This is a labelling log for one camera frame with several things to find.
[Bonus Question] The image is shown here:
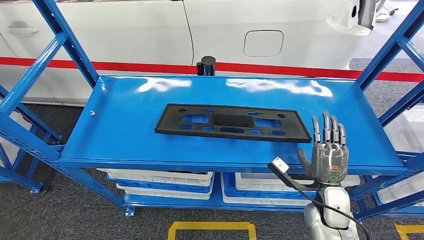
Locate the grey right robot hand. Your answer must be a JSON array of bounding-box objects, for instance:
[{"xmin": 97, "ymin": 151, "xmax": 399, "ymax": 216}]
[{"xmin": 296, "ymin": 111, "xmax": 350, "ymax": 185}]

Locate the black plastic plate bracket part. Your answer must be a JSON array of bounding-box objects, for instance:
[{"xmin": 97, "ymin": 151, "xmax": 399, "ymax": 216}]
[{"xmin": 154, "ymin": 103, "xmax": 313, "ymax": 144}]

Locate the blue metal shelf rack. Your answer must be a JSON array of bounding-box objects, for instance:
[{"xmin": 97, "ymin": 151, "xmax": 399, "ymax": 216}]
[
  {"xmin": 354, "ymin": 82, "xmax": 424, "ymax": 220},
  {"xmin": 0, "ymin": 0, "xmax": 424, "ymax": 221},
  {"xmin": 0, "ymin": 84, "xmax": 64, "ymax": 195}
]

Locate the yellow floor tape square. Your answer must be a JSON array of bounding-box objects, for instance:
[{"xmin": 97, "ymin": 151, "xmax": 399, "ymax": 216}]
[{"xmin": 394, "ymin": 223, "xmax": 424, "ymax": 240}]

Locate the red barrier belt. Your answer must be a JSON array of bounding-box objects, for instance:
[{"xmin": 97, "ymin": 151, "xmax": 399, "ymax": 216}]
[{"xmin": 0, "ymin": 56, "xmax": 424, "ymax": 83}]

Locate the white car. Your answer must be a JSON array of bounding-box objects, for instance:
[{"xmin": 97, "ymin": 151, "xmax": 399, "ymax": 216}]
[{"xmin": 0, "ymin": 0, "xmax": 379, "ymax": 107}]

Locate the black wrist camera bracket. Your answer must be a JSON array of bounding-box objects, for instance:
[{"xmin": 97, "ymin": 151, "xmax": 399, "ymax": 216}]
[{"xmin": 267, "ymin": 161, "xmax": 321, "ymax": 194}]

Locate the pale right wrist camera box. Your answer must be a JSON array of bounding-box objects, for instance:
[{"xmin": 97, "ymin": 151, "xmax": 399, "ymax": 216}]
[{"xmin": 271, "ymin": 156, "xmax": 291, "ymax": 174}]

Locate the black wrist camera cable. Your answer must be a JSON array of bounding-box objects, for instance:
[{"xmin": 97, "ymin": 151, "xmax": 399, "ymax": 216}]
[{"xmin": 291, "ymin": 185, "xmax": 372, "ymax": 240}]

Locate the black stanchion post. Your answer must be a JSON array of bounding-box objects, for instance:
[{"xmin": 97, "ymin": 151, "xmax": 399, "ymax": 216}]
[{"xmin": 196, "ymin": 55, "xmax": 217, "ymax": 77}]

